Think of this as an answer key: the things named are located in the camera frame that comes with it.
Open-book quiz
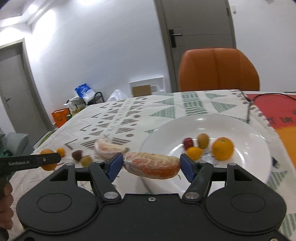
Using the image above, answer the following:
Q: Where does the left hand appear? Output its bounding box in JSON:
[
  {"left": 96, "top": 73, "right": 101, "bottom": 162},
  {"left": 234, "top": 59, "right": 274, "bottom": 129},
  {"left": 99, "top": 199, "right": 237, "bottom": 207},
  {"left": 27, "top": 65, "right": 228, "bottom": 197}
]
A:
[{"left": 0, "top": 182, "right": 14, "bottom": 230}]

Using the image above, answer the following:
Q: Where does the black shoe rack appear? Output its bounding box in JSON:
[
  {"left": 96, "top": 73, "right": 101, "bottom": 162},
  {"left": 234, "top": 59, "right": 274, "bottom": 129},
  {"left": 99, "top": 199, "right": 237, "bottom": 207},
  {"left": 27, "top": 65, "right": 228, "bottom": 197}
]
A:
[{"left": 64, "top": 91, "right": 105, "bottom": 108}]

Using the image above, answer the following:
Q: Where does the clear plastic bag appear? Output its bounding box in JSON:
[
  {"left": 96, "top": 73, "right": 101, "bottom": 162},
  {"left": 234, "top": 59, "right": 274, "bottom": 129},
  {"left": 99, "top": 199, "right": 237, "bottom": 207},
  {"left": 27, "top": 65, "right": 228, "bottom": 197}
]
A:
[{"left": 107, "top": 89, "right": 128, "bottom": 102}]

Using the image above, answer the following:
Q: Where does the small red fruit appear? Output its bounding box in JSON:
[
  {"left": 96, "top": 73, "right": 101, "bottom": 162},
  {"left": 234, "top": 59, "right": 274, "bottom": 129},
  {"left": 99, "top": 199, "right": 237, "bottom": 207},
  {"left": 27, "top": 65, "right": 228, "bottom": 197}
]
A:
[{"left": 183, "top": 138, "right": 194, "bottom": 150}]

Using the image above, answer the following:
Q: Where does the grey sofa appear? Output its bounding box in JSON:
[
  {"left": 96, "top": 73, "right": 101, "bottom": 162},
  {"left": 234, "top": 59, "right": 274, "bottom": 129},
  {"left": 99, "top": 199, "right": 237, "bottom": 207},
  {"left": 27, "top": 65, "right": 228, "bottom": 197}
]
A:
[{"left": 1, "top": 130, "right": 34, "bottom": 158}]

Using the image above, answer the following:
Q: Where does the white wall switch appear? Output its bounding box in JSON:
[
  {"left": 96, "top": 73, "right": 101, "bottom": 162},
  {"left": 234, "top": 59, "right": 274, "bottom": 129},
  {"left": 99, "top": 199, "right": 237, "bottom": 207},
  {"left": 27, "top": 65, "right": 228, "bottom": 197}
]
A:
[{"left": 231, "top": 5, "right": 236, "bottom": 14}]

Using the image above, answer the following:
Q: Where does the yellow fruit in plate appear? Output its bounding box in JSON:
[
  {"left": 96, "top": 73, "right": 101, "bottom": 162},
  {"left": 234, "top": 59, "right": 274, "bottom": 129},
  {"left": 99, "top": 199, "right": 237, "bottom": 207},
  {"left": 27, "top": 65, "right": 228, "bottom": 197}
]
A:
[{"left": 186, "top": 147, "right": 204, "bottom": 161}]

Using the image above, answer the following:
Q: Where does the orange chair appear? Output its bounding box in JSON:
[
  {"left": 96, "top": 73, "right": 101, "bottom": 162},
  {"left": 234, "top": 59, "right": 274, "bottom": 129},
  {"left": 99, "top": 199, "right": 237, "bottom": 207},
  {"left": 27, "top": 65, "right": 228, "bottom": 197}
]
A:
[{"left": 179, "top": 48, "right": 260, "bottom": 92}]

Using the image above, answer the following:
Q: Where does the large orange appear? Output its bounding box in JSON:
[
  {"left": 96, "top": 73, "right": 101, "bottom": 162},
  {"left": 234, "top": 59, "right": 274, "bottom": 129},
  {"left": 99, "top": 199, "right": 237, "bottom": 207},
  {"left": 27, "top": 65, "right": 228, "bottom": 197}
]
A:
[{"left": 40, "top": 149, "right": 57, "bottom": 171}]

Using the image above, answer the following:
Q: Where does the white foam packaging board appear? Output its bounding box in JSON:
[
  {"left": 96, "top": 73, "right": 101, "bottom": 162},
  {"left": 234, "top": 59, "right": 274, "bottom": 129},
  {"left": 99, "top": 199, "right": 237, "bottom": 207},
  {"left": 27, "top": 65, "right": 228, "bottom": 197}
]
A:
[{"left": 129, "top": 76, "right": 166, "bottom": 97}]

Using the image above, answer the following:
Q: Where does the small yellow-green fruit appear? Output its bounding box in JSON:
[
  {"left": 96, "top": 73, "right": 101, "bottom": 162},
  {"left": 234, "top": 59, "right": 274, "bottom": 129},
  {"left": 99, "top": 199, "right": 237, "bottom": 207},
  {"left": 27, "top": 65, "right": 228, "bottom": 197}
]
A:
[{"left": 80, "top": 156, "right": 93, "bottom": 167}]

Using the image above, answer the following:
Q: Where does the orange in plate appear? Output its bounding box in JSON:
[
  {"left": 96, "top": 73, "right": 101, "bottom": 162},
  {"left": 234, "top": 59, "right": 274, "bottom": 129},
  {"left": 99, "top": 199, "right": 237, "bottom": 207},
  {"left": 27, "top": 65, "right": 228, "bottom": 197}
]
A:
[{"left": 212, "top": 137, "right": 234, "bottom": 161}]

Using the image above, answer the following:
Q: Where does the white plate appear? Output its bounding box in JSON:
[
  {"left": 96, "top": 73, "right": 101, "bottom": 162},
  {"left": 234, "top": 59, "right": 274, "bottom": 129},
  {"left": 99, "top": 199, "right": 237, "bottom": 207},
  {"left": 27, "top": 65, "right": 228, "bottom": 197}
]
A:
[{"left": 140, "top": 114, "right": 272, "bottom": 183}]

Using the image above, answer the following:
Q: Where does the red orange mat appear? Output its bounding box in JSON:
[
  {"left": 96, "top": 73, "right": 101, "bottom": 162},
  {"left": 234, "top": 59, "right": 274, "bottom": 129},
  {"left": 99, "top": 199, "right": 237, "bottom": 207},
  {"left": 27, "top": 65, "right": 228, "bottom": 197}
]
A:
[{"left": 246, "top": 92, "right": 295, "bottom": 164}]

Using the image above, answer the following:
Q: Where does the peeled pomelo segment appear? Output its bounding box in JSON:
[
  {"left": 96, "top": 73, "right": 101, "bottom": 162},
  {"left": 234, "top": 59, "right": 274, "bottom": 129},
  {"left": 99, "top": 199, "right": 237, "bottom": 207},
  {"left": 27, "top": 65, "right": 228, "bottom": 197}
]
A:
[
  {"left": 94, "top": 139, "right": 129, "bottom": 160},
  {"left": 123, "top": 152, "right": 181, "bottom": 180}
]

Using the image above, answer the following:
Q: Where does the small yellow orange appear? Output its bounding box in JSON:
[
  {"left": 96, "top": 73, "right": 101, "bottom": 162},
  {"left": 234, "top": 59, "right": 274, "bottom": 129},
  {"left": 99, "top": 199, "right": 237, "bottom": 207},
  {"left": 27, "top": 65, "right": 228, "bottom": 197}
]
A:
[{"left": 56, "top": 148, "right": 66, "bottom": 157}]

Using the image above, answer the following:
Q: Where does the dark brown wrinkled fruit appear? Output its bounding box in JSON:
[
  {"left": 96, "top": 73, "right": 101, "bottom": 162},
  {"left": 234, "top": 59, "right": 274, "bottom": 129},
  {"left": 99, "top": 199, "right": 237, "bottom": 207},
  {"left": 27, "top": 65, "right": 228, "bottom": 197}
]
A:
[{"left": 72, "top": 150, "right": 83, "bottom": 162}]

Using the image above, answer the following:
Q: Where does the patterned tablecloth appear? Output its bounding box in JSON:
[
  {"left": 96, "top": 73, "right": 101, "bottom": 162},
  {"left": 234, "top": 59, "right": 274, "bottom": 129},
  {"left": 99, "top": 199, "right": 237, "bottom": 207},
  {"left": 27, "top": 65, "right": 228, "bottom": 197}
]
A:
[{"left": 9, "top": 89, "right": 296, "bottom": 241}]

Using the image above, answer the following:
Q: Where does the black door handle lock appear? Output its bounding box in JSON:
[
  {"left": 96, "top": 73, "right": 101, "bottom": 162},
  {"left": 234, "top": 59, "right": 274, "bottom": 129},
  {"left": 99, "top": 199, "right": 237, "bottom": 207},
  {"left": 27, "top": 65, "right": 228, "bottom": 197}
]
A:
[{"left": 169, "top": 29, "right": 183, "bottom": 48}]

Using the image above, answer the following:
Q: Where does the orange paper bag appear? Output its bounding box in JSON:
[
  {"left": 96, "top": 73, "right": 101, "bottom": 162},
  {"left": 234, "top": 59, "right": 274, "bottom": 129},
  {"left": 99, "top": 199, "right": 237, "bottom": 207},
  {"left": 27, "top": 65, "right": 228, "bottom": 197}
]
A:
[{"left": 52, "top": 108, "right": 70, "bottom": 128}]

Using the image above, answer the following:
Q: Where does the black cable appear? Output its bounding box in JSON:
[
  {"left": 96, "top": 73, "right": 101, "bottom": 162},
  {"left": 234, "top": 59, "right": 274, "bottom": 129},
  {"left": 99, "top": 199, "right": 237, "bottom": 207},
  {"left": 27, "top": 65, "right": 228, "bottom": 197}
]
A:
[{"left": 238, "top": 90, "right": 296, "bottom": 125}]

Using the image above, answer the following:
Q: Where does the blue white plastic bag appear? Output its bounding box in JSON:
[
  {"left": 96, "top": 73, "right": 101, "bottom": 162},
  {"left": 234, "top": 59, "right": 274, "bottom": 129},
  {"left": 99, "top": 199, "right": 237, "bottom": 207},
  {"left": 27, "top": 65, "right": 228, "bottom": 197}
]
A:
[{"left": 75, "top": 83, "right": 95, "bottom": 104}]

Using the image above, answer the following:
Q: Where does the grey door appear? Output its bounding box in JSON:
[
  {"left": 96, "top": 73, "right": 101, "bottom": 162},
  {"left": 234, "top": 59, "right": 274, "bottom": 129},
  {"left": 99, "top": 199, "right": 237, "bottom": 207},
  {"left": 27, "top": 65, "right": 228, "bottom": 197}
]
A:
[
  {"left": 154, "top": 0, "right": 236, "bottom": 92},
  {"left": 1, "top": 39, "right": 54, "bottom": 145}
]

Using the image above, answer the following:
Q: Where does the green-brown fruit in plate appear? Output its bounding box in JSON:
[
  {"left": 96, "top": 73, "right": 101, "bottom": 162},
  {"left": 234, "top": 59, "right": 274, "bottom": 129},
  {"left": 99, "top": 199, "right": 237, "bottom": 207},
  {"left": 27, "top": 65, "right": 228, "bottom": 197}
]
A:
[{"left": 197, "top": 133, "right": 209, "bottom": 149}]

